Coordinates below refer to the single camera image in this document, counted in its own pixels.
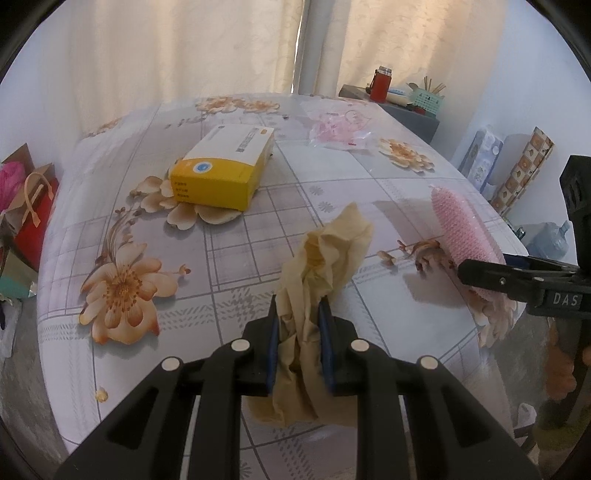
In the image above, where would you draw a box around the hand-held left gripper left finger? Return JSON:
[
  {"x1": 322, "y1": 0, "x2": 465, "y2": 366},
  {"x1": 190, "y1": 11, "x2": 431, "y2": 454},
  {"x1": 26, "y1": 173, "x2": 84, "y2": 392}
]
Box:
[{"x1": 54, "y1": 295, "x2": 280, "y2": 480}]

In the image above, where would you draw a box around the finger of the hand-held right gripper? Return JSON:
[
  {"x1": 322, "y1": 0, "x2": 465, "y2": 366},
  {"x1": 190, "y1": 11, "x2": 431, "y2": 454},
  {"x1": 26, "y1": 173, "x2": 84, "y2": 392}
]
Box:
[
  {"x1": 503, "y1": 253, "x2": 579, "y2": 277},
  {"x1": 457, "y1": 258, "x2": 549, "y2": 304}
]

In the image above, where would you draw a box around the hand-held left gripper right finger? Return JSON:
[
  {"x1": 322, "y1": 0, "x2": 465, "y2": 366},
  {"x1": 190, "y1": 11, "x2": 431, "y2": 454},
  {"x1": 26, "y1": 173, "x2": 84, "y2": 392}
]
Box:
[{"x1": 318, "y1": 295, "x2": 541, "y2": 480}]

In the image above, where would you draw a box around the brown paper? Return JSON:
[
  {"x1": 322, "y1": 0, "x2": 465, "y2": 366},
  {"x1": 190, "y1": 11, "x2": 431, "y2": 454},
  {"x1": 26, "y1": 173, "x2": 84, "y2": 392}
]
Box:
[{"x1": 247, "y1": 202, "x2": 375, "y2": 428}]

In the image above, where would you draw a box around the person's right hand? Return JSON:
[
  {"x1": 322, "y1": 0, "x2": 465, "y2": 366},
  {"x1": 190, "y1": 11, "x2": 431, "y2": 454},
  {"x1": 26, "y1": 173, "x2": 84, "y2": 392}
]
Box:
[{"x1": 544, "y1": 318, "x2": 583, "y2": 403}]

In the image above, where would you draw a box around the large clear water jug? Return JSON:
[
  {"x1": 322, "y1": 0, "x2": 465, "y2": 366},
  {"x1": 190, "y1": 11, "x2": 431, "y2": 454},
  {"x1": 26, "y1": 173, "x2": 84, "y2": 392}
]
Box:
[{"x1": 526, "y1": 220, "x2": 574, "y2": 260}]

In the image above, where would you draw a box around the patterned wrapping paper roll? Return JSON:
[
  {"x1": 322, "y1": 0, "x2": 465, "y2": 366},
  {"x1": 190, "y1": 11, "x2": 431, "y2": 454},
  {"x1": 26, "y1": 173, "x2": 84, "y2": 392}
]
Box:
[{"x1": 489, "y1": 126, "x2": 555, "y2": 216}]

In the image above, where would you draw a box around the floral tablecloth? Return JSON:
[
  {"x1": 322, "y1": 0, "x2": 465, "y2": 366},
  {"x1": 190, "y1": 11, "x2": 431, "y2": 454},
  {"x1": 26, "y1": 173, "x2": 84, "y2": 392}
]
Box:
[{"x1": 37, "y1": 94, "x2": 530, "y2": 480}]

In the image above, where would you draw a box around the blue white tissue pack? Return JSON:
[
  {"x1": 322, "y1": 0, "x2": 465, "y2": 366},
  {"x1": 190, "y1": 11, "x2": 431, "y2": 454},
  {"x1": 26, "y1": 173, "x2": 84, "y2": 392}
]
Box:
[{"x1": 459, "y1": 125, "x2": 504, "y2": 193}]

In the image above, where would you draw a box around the grey cabinet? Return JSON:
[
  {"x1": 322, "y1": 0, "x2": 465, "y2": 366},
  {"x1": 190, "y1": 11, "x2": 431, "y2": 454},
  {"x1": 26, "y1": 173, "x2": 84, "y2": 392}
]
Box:
[{"x1": 339, "y1": 84, "x2": 441, "y2": 144}]

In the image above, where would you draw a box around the yellow white cardboard box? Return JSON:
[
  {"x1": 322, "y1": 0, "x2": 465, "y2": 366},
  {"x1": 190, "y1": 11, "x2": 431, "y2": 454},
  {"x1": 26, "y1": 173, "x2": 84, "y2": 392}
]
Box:
[{"x1": 169, "y1": 124, "x2": 277, "y2": 212}]

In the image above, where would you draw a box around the teal utensil holder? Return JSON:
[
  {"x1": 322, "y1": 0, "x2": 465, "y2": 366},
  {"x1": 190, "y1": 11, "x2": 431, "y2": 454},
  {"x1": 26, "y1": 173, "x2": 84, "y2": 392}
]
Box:
[{"x1": 409, "y1": 88, "x2": 445, "y2": 116}]

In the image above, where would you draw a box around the pink clear plastic wrapper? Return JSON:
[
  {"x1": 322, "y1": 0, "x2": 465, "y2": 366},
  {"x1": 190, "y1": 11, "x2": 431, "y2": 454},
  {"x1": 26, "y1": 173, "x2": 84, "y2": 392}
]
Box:
[{"x1": 307, "y1": 108, "x2": 378, "y2": 151}]

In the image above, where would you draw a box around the red thermos flask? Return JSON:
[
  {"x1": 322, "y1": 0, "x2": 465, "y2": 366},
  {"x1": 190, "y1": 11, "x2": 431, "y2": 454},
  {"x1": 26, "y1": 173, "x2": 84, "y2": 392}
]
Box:
[{"x1": 369, "y1": 66, "x2": 393, "y2": 103}]

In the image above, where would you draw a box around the cream curtain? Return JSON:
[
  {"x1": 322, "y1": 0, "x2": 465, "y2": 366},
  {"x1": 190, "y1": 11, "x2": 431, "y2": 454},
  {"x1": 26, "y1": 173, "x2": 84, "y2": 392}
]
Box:
[
  {"x1": 69, "y1": 0, "x2": 306, "y2": 131},
  {"x1": 339, "y1": 0, "x2": 509, "y2": 99}
]

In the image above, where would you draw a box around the red paper bag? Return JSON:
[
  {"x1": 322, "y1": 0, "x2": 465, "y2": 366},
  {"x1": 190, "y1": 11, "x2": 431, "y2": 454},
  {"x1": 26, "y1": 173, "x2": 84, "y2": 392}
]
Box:
[{"x1": 14, "y1": 179, "x2": 60, "y2": 271}]

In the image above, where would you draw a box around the shiny gold gift bag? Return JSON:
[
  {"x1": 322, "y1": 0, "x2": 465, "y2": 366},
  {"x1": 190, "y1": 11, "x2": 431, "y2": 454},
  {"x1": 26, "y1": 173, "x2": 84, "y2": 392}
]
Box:
[{"x1": 0, "y1": 248, "x2": 40, "y2": 302}]

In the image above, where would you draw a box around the kraft paper gift bag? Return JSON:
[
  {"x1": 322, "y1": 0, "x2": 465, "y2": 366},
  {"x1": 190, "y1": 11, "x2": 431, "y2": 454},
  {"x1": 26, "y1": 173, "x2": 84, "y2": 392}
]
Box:
[{"x1": 8, "y1": 163, "x2": 59, "y2": 228}]

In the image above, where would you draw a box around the grey vertical pipe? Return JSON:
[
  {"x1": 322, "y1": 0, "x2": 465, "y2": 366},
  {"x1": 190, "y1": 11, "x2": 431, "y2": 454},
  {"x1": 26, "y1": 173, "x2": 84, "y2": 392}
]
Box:
[{"x1": 294, "y1": 0, "x2": 352, "y2": 96}]

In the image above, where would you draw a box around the pink plastic bag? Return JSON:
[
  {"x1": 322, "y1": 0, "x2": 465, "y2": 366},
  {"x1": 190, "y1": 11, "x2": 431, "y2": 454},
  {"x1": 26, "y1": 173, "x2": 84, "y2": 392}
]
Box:
[{"x1": 0, "y1": 161, "x2": 25, "y2": 213}]

